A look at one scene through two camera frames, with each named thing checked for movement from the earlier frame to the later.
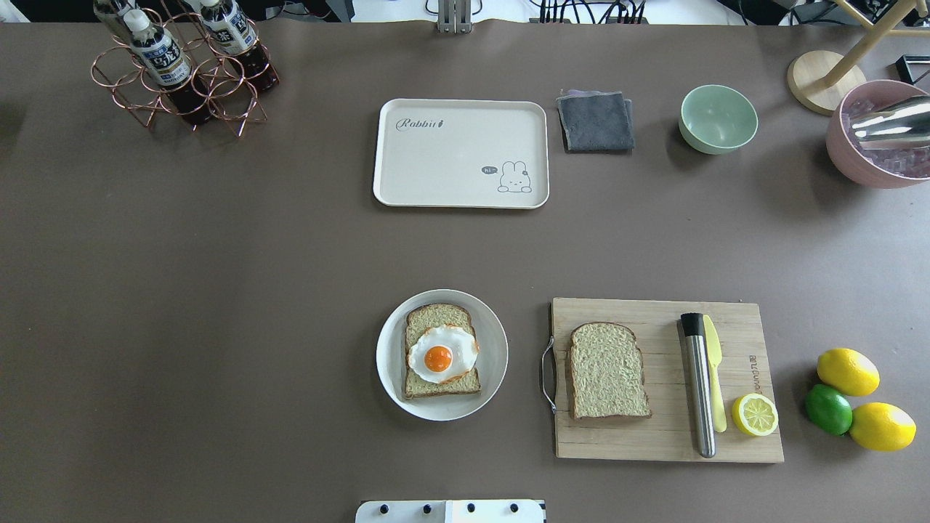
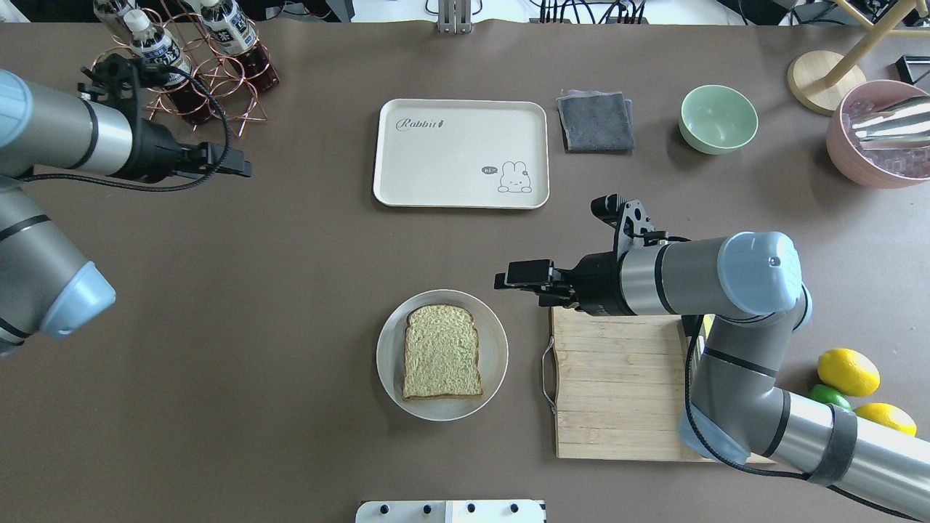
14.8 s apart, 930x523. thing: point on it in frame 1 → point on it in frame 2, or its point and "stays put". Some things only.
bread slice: (607, 373) → (441, 344)
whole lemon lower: (882, 427) stays put
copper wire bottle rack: (182, 64) stays put
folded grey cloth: (596, 120) stays put
